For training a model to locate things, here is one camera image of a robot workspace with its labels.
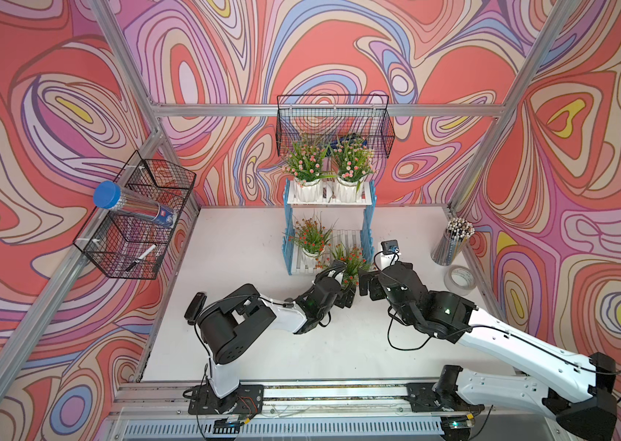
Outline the red flower potted plant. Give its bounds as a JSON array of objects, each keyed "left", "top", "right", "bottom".
[
  {"left": 288, "top": 217, "right": 333, "bottom": 257},
  {"left": 316, "top": 244, "right": 371, "bottom": 292}
]

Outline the pink flower potted plant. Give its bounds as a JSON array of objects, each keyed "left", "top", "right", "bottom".
[
  {"left": 284, "top": 140, "right": 334, "bottom": 202},
  {"left": 331, "top": 133, "right": 374, "bottom": 203}
]

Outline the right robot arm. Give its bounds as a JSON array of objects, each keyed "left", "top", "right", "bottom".
[{"left": 359, "top": 261, "right": 621, "bottom": 440}]

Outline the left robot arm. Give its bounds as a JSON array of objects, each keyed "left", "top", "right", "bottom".
[{"left": 184, "top": 261, "right": 347, "bottom": 399}]

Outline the blue and white wooden rack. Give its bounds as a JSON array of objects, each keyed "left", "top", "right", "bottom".
[{"left": 282, "top": 180, "right": 377, "bottom": 276}]

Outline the clear tape roll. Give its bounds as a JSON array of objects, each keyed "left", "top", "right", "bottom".
[{"left": 444, "top": 265, "right": 477, "bottom": 296}]

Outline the pencil holder with pencils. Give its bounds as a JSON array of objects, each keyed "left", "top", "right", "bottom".
[{"left": 431, "top": 217, "right": 475, "bottom": 266}]

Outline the white pen in basket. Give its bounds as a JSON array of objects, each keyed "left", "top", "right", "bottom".
[{"left": 125, "top": 244, "right": 157, "bottom": 272}]

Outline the blue capped clear tube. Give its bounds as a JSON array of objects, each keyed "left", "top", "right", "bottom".
[{"left": 93, "top": 181, "right": 176, "bottom": 229}]

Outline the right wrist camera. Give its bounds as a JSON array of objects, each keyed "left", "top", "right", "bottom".
[{"left": 377, "top": 240, "right": 401, "bottom": 270}]

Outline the back wire basket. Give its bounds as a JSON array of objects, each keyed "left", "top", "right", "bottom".
[{"left": 276, "top": 92, "right": 395, "bottom": 156}]

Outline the wire basket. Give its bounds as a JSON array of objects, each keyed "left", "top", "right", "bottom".
[
  {"left": 276, "top": 92, "right": 395, "bottom": 156},
  {"left": 73, "top": 152, "right": 197, "bottom": 279}
]

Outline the left wire basket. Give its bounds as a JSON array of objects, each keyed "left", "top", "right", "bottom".
[{"left": 73, "top": 152, "right": 197, "bottom": 279}]

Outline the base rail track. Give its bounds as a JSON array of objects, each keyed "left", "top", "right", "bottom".
[{"left": 95, "top": 379, "right": 571, "bottom": 440}]

